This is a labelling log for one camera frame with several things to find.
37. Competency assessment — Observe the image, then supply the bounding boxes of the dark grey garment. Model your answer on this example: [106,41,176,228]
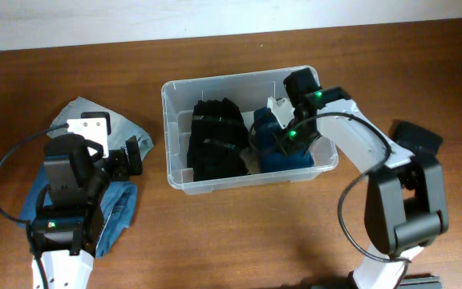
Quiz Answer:
[389,120,444,157]

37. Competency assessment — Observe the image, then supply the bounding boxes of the blue folded jeans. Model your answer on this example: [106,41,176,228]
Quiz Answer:
[19,165,138,258]

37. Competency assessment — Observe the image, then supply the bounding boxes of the light grey folded jeans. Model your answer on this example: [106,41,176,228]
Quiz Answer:
[51,96,154,160]

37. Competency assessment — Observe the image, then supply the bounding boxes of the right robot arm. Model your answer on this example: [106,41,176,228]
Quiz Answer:
[268,68,449,288]

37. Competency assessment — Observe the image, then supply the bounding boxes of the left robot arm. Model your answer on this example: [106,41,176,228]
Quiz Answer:
[26,134,143,288]

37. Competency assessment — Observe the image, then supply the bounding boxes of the clear plastic storage bin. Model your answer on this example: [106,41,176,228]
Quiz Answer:
[161,67,338,194]

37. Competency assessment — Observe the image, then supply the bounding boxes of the black garment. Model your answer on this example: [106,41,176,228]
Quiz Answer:
[187,98,249,181]

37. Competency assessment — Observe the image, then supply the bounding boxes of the teal garment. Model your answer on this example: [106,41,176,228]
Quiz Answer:
[253,107,314,173]

